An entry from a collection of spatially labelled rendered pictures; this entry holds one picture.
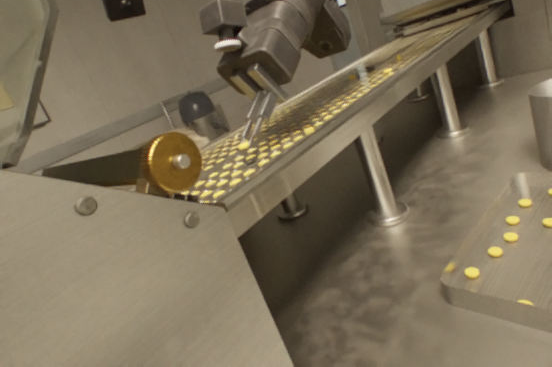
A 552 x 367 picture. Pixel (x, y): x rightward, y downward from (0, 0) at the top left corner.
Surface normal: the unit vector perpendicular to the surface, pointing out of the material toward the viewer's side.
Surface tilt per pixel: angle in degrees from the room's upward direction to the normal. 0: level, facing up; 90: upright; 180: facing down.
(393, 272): 0
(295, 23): 96
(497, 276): 0
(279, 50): 90
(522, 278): 0
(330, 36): 122
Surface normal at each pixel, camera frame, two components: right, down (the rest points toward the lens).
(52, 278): 0.69, -0.07
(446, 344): -0.36, -0.90
